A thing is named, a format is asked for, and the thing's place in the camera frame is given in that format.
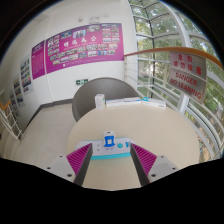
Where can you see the blue and white charger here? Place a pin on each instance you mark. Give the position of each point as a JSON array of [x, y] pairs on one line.
[[108, 140]]

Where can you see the large magenta wall poster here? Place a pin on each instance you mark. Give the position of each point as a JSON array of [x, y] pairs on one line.
[[83, 48]]

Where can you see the green exit sign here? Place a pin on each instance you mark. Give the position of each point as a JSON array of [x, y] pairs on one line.
[[82, 81]]

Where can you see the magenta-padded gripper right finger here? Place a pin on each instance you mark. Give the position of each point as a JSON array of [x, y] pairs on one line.
[[144, 159]]

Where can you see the flat white and teal box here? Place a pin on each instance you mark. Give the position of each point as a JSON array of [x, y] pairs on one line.
[[154, 103]]

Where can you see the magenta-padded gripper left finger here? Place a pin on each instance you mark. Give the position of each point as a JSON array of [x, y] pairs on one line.
[[78, 160]]

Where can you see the small upright white box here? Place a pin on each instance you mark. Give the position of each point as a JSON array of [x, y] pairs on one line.
[[99, 101]]

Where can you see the white stair railing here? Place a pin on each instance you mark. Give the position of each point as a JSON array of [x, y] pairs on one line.
[[11, 123]]

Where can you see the grey round-backed chair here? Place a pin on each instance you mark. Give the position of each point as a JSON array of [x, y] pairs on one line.
[[100, 88]]

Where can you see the white and teal power strip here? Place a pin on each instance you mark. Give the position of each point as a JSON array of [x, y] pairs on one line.
[[100, 150]]

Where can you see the silver warning sign, red letters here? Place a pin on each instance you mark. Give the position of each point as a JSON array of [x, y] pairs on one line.
[[188, 75]]

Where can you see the white photo notice board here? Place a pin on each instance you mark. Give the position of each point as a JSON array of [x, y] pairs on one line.
[[26, 74], [18, 90]]

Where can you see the narrow magenta wall poster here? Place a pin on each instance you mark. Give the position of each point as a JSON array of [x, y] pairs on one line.
[[38, 60]]

